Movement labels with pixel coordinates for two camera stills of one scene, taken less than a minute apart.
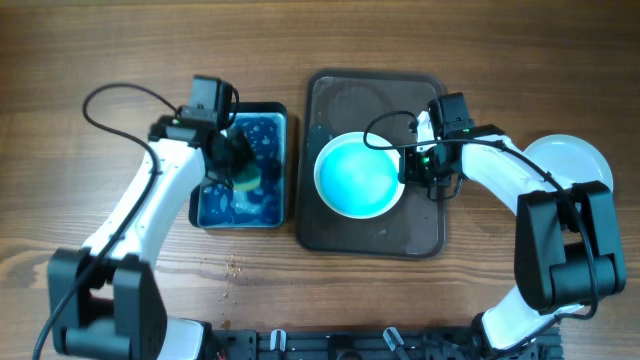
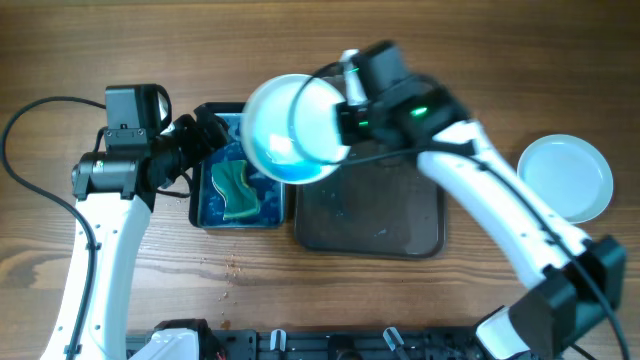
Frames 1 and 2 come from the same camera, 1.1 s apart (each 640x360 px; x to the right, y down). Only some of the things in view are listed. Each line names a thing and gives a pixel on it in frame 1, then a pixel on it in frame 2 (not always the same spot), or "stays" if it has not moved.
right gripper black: (410, 175) → (348, 132)
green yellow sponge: (250, 182) → (240, 199)
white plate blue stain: (355, 181) → (289, 129)
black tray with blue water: (213, 206) stays
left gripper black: (245, 152) → (201, 146)
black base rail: (366, 344) stays
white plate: (569, 160) stays
